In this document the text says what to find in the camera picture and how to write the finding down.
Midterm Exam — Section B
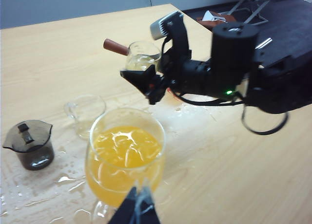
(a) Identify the flat black cable loop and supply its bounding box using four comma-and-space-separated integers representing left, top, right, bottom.
241, 97, 290, 136

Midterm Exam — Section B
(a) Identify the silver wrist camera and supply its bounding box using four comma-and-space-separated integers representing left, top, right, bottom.
150, 11, 185, 41

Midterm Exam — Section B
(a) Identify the silver laptop stand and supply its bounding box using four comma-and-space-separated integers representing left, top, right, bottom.
228, 0, 269, 26

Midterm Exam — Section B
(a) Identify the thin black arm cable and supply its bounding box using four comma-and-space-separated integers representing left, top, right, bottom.
167, 86, 245, 107

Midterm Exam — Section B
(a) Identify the wine glass with orange juice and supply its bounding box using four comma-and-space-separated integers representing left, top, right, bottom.
84, 108, 167, 224

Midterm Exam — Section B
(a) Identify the smoky grey measuring cup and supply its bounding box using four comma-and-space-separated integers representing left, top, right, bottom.
2, 119, 55, 171

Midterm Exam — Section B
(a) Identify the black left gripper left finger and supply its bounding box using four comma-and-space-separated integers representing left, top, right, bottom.
111, 186, 138, 224

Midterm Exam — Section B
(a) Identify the brown and white packet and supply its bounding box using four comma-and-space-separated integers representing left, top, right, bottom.
196, 10, 237, 24

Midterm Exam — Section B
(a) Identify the black platform board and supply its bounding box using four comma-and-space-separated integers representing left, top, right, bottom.
182, 0, 312, 75

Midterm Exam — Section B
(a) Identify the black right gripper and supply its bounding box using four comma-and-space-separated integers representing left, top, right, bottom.
120, 48, 213, 105

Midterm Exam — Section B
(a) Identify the clear empty measuring cup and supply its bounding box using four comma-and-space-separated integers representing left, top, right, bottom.
63, 94, 107, 140

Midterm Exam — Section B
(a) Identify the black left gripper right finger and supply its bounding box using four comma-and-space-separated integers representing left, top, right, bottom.
137, 182, 162, 224

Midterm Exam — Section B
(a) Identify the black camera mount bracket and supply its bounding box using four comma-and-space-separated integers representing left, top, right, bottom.
167, 20, 192, 64

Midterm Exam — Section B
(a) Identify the short black camera cable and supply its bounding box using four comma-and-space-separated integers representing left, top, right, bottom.
160, 36, 172, 55

